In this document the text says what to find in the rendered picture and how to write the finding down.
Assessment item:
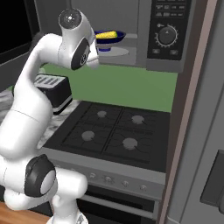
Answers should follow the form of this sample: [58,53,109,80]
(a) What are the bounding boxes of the dark grey fridge handle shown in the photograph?
[199,149,224,208]

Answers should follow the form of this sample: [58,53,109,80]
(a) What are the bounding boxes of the black and silver toaster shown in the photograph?
[32,73,74,115]

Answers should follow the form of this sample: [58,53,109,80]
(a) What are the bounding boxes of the black microwave dial knob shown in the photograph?
[155,24,179,47]

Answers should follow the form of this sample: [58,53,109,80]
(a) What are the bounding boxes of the grey microwave turntable plate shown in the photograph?
[97,46,130,58]

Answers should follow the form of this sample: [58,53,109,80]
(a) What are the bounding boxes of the black gas hob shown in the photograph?
[43,100,172,173]

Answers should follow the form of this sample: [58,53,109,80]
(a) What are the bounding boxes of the silver oven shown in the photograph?
[38,147,167,224]

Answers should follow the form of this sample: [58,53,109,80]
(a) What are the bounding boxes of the yellow corn cob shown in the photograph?
[95,31,119,40]

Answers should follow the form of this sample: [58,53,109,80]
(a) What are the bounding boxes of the grey microwave oven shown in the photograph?
[34,0,193,74]

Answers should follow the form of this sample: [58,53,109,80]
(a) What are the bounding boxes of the grey fridge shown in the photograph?
[157,0,224,224]

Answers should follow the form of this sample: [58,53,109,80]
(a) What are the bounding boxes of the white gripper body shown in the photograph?
[87,40,101,70]

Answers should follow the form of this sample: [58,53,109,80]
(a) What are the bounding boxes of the blue bowl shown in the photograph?
[94,30,127,53]

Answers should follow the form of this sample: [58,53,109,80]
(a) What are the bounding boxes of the black microwave door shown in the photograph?
[0,0,42,92]

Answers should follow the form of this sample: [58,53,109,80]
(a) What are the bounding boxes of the silver oven door handle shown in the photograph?
[78,193,156,219]

